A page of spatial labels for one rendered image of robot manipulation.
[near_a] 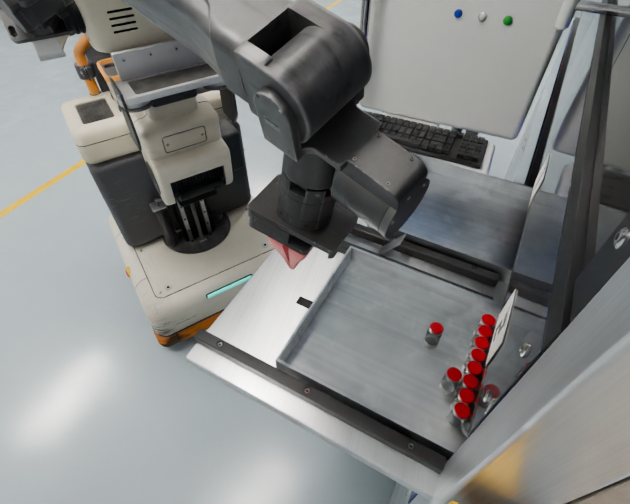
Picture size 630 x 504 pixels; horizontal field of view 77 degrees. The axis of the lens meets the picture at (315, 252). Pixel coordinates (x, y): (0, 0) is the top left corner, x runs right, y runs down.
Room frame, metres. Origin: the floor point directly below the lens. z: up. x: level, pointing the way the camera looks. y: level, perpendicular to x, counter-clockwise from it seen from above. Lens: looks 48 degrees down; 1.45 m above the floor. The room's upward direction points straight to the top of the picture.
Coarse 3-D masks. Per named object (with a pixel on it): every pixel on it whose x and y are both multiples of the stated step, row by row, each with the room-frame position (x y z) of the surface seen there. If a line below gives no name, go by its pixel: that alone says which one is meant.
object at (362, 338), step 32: (352, 256) 0.49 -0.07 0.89; (352, 288) 0.43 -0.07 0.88; (384, 288) 0.43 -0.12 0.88; (416, 288) 0.43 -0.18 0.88; (448, 288) 0.41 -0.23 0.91; (320, 320) 0.36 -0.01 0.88; (352, 320) 0.36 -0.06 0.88; (384, 320) 0.36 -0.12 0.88; (416, 320) 0.36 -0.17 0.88; (448, 320) 0.36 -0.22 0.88; (288, 352) 0.29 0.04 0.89; (320, 352) 0.30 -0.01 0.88; (352, 352) 0.30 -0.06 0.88; (384, 352) 0.30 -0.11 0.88; (416, 352) 0.30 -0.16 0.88; (448, 352) 0.30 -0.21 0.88; (320, 384) 0.24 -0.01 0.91; (352, 384) 0.25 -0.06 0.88; (384, 384) 0.25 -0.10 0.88; (416, 384) 0.25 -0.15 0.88; (384, 416) 0.19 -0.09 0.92; (416, 416) 0.20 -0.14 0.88; (448, 448) 0.15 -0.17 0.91
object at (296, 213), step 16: (272, 192) 0.33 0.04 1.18; (288, 192) 0.28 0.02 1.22; (304, 192) 0.28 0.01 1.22; (320, 192) 0.28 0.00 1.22; (256, 208) 0.30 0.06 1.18; (272, 208) 0.30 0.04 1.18; (288, 208) 0.28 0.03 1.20; (304, 208) 0.28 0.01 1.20; (320, 208) 0.28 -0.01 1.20; (336, 208) 0.32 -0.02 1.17; (272, 224) 0.29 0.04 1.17; (288, 224) 0.28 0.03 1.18; (304, 224) 0.28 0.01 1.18; (320, 224) 0.28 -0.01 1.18; (336, 224) 0.29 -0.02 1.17; (352, 224) 0.30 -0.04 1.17; (304, 240) 0.27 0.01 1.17; (320, 240) 0.27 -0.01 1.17; (336, 240) 0.27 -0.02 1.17
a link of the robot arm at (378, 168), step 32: (256, 96) 0.25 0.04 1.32; (288, 128) 0.24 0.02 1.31; (320, 128) 0.27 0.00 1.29; (352, 128) 0.27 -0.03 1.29; (352, 160) 0.24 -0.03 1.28; (384, 160) 0.24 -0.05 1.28; (416, 160) 0.24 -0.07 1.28; (352, 192) 0.24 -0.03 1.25; (384, 192) 0.22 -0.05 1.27; (416, 192) 0.24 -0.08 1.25; (384, 224) 0.22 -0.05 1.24
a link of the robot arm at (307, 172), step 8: (288, 160) 0.29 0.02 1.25; (304, 160) 0.28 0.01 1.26; (312, 160) 0.27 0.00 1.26; (320, 160) 0.27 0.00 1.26; (288, 168) 0.29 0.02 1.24; (296, 168) 0.28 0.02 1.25; (304, 168) 0.28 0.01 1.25; (312, 168) 0.27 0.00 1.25; (320, 168) 0.27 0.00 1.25; (328, 168) 0.27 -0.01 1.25; (288, 176) 0.29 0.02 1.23; (296, 176) 0.28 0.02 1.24; (304, 176) 0.28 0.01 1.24; (312, 176) 0.27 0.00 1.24; (320, 176) 0.27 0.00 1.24; (328, 176) 0.28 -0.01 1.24; (304, 184) 0.28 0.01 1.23; (312, 184) 0.27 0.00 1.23; (320, 184) 0.28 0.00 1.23; (328, 184) 0.28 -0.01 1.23
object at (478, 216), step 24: (432, 168) 0.77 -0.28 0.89; (456, 168) 0.74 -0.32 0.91; (432, 192) 0.69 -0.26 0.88; (456, 192) 0.69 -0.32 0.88; (480, 192) 0.69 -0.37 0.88; (504, 192) 0.69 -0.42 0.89; (528, 192) 0.67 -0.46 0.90; (432, 216) 0.61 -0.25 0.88; (456, 216) 0.61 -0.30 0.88; (480, 216) 0.61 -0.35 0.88; (504, 216) 0.61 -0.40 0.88; (408, 240) 0.53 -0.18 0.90; (432, 240) 0.54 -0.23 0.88; (456, 240) 0.54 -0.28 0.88; (480, 240) 0.54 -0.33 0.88; (504, 240) 0.54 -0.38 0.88; (480, 264) 0.46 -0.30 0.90; (504, 264) 0.48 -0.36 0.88
